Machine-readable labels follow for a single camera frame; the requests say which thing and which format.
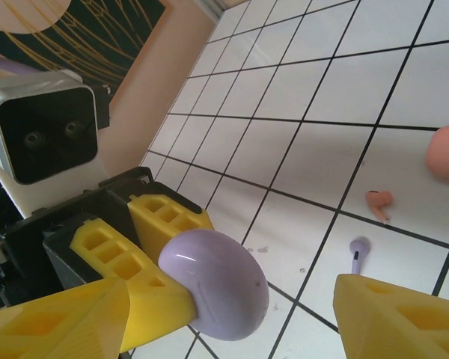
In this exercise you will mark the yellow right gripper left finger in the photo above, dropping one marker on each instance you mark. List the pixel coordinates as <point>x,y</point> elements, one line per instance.
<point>52,333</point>

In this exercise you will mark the coral pink earbud charging case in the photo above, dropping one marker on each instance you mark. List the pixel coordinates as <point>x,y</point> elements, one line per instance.
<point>447,153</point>

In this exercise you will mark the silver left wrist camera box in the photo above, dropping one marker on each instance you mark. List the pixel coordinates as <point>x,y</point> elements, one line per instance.
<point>41,131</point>

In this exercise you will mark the purple earbud charging case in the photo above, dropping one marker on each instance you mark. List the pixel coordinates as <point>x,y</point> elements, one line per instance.
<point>217,276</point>

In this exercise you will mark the purple earbud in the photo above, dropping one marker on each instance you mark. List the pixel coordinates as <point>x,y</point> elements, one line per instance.
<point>359,247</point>

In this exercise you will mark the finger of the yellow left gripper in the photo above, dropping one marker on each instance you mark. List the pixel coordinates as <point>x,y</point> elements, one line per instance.
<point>153,310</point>
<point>172,220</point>

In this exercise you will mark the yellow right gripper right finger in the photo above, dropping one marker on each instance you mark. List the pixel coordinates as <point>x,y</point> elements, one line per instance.
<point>396,329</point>

